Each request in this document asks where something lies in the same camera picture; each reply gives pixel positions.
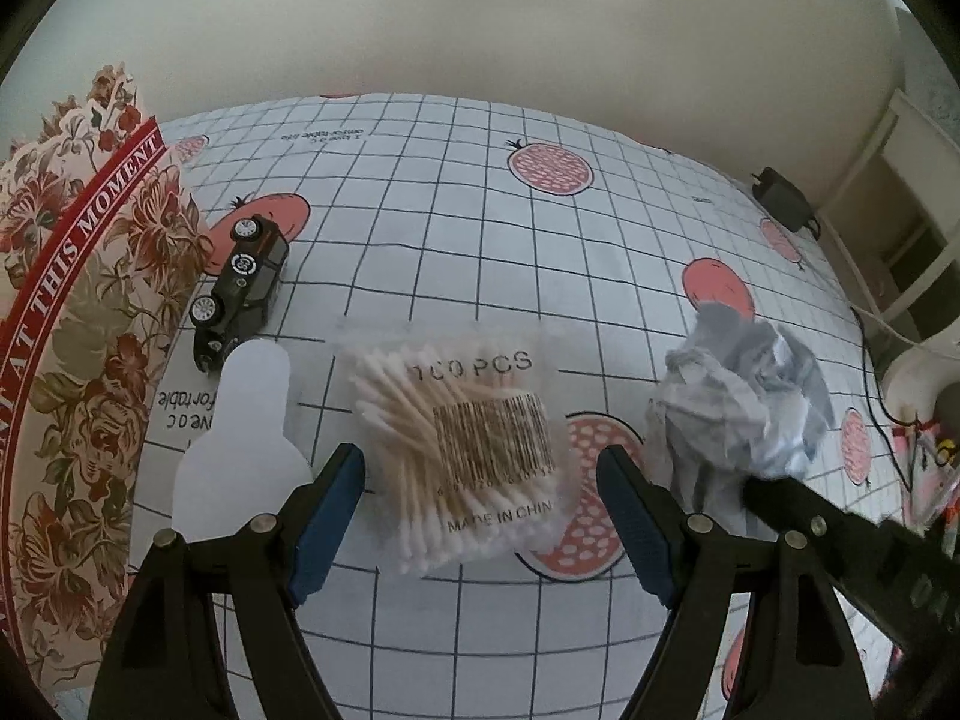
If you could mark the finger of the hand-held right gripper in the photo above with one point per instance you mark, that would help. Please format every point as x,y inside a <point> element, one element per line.
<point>862,555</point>

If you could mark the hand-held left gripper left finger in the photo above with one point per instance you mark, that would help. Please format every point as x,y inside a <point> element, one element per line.
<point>326,525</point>

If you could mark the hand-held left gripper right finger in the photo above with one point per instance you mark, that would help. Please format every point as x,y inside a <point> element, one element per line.
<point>637,525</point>

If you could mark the paper ball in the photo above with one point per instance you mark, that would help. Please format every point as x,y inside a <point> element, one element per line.
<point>735,405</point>

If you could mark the bag of cotton swabs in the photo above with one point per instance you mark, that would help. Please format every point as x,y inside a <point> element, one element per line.
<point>450,420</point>

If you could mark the pink floral storage box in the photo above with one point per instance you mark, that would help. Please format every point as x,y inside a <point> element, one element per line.
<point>82,315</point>

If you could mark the colourful small clutter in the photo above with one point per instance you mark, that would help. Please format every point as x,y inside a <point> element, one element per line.
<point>934,480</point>

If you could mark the white bottle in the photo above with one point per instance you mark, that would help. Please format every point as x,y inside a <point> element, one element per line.
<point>240,450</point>

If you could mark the black toy car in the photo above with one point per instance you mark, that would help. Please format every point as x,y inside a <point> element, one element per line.
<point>247,285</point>

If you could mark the grid strawberry tablecloth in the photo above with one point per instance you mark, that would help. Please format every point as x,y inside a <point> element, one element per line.
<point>465,240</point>

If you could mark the black power adapter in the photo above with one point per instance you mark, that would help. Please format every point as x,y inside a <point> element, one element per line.
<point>784,199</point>

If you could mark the white furniture frame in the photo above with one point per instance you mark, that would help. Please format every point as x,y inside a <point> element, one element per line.
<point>919,135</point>

